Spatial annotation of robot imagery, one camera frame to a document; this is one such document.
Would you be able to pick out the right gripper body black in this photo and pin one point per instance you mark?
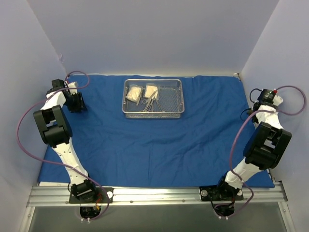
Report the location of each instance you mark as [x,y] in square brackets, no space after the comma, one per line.
[256,106]

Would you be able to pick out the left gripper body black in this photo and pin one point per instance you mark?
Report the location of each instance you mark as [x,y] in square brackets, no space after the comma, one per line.
[77,102]

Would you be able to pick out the blue surgical drape cloth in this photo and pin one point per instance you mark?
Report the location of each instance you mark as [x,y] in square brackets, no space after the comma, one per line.
[193,150]

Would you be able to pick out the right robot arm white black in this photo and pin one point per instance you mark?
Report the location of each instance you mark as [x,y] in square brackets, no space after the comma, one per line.
[265,147]

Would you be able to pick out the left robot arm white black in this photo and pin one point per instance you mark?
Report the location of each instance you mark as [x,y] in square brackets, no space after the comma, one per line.
[56,132]

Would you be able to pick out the left white gauze pack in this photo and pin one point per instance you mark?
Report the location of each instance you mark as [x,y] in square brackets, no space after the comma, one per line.
[133,93]

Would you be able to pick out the white gauze pack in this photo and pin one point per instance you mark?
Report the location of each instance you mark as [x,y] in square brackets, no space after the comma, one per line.
[133,93]
[151,91]

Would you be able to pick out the metal mesh instrument tray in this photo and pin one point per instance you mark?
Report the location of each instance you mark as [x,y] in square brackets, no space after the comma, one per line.
[170,98]

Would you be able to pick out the steel forceps left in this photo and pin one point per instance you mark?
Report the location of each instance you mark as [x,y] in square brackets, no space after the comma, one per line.
[148,102]

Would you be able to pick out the right white gauze pack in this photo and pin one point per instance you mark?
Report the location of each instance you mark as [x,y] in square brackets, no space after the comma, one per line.
[151,91]

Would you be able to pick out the steel scissors right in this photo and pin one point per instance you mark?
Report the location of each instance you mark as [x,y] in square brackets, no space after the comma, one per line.
[159,106]

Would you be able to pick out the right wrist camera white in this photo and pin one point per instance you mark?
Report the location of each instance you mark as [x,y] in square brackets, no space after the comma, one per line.
[277,100]

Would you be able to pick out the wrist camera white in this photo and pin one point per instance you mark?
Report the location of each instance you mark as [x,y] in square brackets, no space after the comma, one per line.
[277,100]
[72,87]

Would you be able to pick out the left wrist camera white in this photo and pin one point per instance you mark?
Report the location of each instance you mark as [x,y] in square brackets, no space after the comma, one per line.
[72,87]

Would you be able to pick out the steel scalpel handle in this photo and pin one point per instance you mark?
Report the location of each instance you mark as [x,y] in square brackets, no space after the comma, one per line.
[139,98]

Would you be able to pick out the aluminium back rail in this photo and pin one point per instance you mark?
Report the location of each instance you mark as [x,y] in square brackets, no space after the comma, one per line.
[185,75]

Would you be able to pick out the aluminium rail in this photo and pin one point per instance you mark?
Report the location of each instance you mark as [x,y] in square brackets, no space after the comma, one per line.
[59,196]
[185,75]

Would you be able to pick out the aluminium front rail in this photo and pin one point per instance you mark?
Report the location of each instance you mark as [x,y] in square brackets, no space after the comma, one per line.
[59,196]

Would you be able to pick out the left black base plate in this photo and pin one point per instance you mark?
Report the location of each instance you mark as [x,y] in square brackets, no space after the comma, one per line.
[106,194]

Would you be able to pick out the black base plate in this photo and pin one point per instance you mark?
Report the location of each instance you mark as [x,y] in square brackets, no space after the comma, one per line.
[216,193]
[106,194]

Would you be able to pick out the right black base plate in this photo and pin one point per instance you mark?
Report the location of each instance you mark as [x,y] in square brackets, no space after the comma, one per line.
[216,193]

